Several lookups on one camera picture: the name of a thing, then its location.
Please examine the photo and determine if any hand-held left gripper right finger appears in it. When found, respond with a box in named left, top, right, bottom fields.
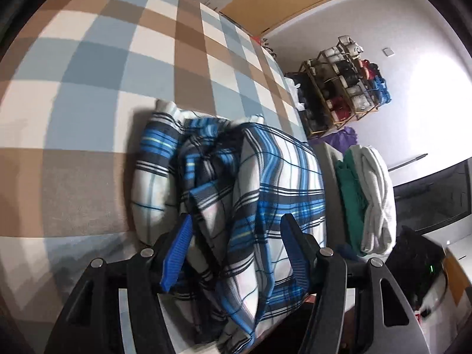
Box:
left=280, top=213, right=430, bottom=354

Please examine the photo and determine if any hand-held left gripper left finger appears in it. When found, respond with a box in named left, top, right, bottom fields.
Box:
left=44, top=214, right=194, bottom=354

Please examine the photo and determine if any blue plaid shirt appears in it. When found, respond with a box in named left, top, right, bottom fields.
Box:
left=131, top=99, right=329, bottom=354

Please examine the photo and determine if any black flat screen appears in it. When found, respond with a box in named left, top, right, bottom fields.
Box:
left=391, top=158, right=472, bottom=237

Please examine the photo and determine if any green cloth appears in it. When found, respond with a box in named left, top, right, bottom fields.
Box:
left=335, top=155, right=369, bottom=257

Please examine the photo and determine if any white knit cloth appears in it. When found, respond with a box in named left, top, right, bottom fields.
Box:
left=348, top=145, right=397, bottom=255

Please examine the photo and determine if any purple cloth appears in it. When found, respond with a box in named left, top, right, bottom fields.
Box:
left=308, top=127, right=360, bottom=152

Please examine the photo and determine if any checkered bed blanket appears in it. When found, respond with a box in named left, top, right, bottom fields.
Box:
left=0, top=0, right=310, bottom=354

